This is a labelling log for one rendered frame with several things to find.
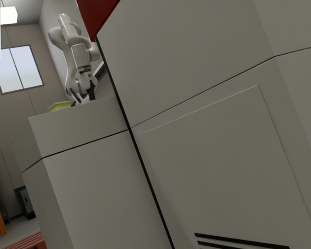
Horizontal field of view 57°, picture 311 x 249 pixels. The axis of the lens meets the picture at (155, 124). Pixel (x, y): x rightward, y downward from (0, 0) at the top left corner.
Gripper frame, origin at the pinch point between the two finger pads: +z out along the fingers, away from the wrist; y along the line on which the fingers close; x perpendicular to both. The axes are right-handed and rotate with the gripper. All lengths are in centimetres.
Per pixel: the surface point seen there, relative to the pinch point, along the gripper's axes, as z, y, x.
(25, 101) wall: -43, 766, -116
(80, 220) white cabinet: 41, -68, 45
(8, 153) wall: 93, 742, -27
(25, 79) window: -106, 777, -136
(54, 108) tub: 2, -41, 35
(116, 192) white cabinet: 38, -68, 29
